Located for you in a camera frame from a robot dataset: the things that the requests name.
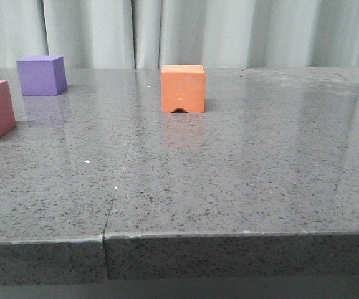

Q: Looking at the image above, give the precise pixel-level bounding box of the orange foam block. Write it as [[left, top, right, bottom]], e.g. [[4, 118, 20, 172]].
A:
[[160, 65, 206, 113]]

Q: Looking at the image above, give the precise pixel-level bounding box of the purple foam cube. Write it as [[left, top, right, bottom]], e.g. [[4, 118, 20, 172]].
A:
[[16, 55, 67, 96]]

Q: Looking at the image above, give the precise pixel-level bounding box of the grey-green curtain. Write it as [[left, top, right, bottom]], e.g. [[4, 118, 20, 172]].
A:
[[0, 1, 359, 69]]

